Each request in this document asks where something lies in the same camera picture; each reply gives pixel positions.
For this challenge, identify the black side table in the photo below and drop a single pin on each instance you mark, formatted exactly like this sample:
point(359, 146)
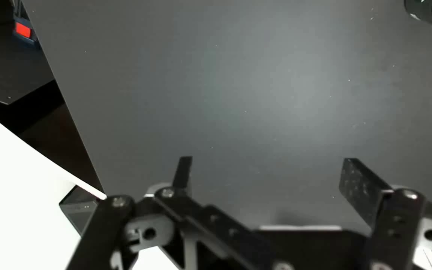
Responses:
point(7, 69)

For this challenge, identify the white flat board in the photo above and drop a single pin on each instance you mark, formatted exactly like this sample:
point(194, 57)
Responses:
point(11, 189)

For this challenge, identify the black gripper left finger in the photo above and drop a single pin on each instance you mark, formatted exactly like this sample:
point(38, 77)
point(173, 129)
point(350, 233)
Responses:
point(127, 230)

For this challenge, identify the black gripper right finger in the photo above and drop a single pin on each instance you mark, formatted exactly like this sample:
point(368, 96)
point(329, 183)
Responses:
point(397, 225)

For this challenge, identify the red and black device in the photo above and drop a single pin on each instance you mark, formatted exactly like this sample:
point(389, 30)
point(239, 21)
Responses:
point(23, 30)

